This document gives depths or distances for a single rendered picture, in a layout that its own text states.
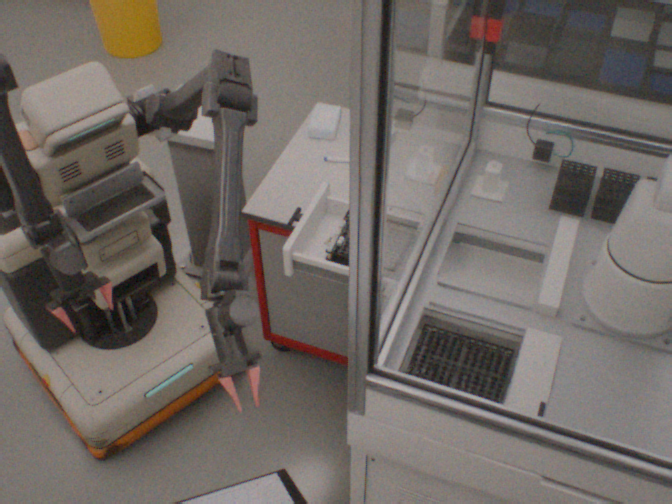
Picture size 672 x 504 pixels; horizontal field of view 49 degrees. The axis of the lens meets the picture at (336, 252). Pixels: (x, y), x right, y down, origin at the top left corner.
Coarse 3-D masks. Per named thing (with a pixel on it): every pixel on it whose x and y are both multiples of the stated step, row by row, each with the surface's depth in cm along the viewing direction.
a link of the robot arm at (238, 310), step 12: (204, 276) 142; (204, 288) 141; (216, 300) 143; (228, 300) 136; (240, 300) 134; (252, 300) 136; (228, 312) 133; (240, 312) 134; (252, 312) 135; (228, 324) 135; (240, 324) 133
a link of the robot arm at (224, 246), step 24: (216, 96) 148; (216, 120) 149; (240, 120) 149; (216, 144) 149; (240, 144) 148; (216, 168) 147; (240, 168) 147; (216, 192) 146; (240, 192) 146; (216, 216) 144; (216, 240) 142; (240, 240) 145; (216, 264) 141; (240, 264) 143; (216, 288) 141; (240, 288) 143
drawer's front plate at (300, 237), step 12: (324, 192) 211; (312, 204) 207; (324, 204) 214; (312, 216) 206; (300, 228) 200; (312, 228) 209; (288, 240) 197; (300, 240) 202; (288, 252) 195; (300, 252) 205; (288, 264) 199
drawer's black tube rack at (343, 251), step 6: (348, 222) 206; (348, 228) 204; (342, 234) 202; (348, 234) 202; (348, 240) 205; (336, 246) 199; (342, 246) 199; (348, 246) 199; (336, 252) 202; (342, 252) 198; (348, 252) 202; (336, 258) 201; (342, 258) 200; (348, 258) 197; (342, 264) 199; (348, 264) 199
